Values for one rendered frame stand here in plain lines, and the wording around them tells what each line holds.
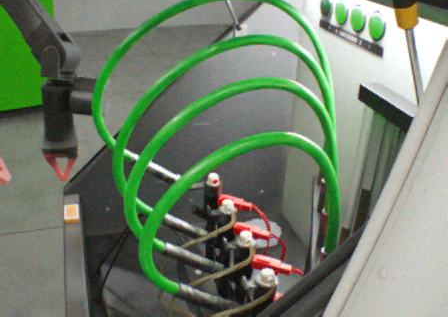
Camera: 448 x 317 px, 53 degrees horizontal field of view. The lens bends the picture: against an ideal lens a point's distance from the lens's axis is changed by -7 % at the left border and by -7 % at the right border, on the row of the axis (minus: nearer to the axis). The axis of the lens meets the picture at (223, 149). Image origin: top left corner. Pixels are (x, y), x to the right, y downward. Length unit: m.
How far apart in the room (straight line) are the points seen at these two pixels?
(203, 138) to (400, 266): 0.76
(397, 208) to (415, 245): 0.04
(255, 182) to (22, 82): 3.11
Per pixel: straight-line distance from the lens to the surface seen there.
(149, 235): 0.49
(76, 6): 7.19
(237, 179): 1.16
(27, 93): 4.11
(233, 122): 1.09
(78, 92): 0.86
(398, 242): 0.40
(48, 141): 0.92
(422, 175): 0.39
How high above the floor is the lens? 1.52
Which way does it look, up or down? 26 degrees down
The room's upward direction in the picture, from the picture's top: 3 degrees clockwise
